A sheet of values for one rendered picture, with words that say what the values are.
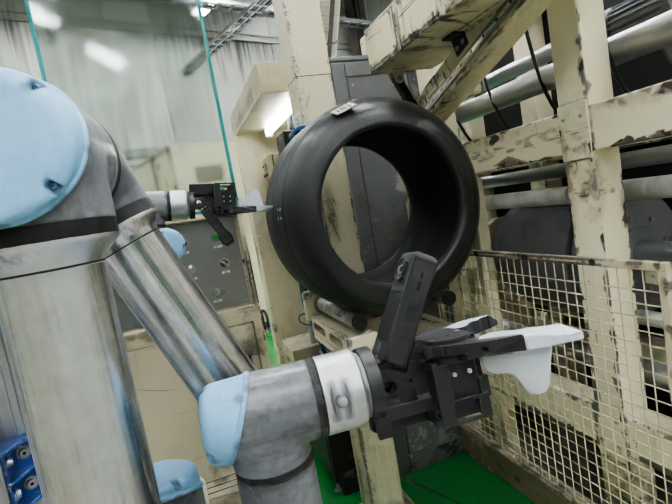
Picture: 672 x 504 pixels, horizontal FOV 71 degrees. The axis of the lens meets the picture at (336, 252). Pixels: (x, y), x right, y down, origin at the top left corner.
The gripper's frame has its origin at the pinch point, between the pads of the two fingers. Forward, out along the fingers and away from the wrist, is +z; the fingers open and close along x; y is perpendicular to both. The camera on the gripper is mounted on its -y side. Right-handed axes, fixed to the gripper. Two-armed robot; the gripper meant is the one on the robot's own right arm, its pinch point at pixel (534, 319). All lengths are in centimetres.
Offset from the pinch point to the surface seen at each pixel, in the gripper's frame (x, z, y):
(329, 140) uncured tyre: -66, -2, -41
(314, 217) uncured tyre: -68, -9, -23
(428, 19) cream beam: -65, 30, -69
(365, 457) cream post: -122, 1, 59
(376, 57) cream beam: -98, 27, -75
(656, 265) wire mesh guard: -33, 50, 2
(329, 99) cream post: -105, 10, -66
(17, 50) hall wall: -884, -348, -519
